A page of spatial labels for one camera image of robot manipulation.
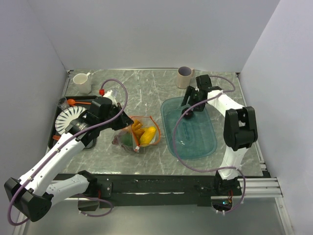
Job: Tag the orange plastic spoon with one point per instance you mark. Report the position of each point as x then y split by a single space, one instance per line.
73 102

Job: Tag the beige mug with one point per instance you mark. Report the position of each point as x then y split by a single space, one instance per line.
184 76

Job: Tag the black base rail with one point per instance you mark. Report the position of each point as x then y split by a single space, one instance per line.
158 190

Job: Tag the dark purple plum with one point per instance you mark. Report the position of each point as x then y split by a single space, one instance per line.
187 114

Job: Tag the white cup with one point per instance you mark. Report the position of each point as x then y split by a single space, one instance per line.
83 82

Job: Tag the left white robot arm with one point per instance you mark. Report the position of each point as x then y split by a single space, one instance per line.
33 194

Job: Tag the green lime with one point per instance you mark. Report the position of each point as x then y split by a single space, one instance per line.
127 139

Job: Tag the purple grape bunch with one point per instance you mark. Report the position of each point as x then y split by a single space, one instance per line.
117 141

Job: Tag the orange ginger root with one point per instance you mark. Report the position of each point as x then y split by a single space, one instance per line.
136 128

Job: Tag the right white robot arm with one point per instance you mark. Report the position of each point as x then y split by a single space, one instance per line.
240 127

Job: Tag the striped white plate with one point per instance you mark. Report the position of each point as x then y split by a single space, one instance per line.
66 116

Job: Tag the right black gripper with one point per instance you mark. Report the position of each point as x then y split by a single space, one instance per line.
189 91

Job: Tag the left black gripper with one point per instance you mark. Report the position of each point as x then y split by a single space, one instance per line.
124 120

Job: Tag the clear zip top bag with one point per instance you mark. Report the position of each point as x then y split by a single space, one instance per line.
146 121

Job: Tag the teal plastic tray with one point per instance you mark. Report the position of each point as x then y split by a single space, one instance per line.
195 138

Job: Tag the clear plastic glass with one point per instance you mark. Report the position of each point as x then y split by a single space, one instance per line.
63 104

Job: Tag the black tray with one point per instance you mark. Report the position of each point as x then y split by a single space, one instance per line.
84 98

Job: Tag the yellow squash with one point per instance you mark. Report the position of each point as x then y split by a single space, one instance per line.
147 136

